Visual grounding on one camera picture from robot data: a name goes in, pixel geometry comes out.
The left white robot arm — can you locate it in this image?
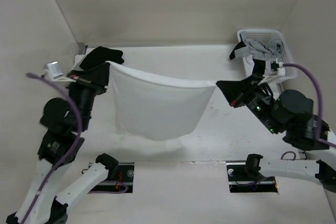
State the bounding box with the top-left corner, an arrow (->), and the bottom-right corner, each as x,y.
6,63 -> 119,223

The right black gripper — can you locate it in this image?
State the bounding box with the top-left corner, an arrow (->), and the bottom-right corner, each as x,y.
216,72 -> 281,133

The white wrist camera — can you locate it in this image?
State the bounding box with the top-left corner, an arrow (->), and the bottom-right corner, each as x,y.
258,61 -> 287,86
44,61 -> 68,82

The white garment in basket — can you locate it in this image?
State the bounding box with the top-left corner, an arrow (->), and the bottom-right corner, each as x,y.
243,55 -> 272,77

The white tank top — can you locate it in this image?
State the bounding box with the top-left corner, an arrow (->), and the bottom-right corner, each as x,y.
108,61 -> 216,141

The crumpled black tank top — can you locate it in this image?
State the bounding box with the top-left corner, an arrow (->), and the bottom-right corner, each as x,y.
229,41 -> 253,60

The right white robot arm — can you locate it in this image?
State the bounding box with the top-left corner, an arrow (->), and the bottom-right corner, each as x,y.
216,74 -> 335,192

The white plastic laundry basket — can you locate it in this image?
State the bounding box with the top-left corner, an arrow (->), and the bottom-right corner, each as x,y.
237,29 -> 298,82

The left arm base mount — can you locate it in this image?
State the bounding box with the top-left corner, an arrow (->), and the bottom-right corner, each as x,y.
89,163 -> 135,194

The folded black tank top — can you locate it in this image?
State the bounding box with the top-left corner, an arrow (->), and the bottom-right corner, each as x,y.
79,46 -> 124,71

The crumpled grey tank top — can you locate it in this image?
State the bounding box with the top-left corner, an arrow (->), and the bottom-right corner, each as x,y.
241,38 -> 284,61

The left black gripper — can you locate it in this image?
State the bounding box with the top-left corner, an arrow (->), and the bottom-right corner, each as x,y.
67,61 -> 112,130

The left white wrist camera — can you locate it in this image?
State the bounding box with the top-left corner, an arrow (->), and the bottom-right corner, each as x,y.
44,61 -> 68,82

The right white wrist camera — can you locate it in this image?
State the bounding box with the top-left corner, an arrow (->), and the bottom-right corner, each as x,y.
258,61 -> 287,86

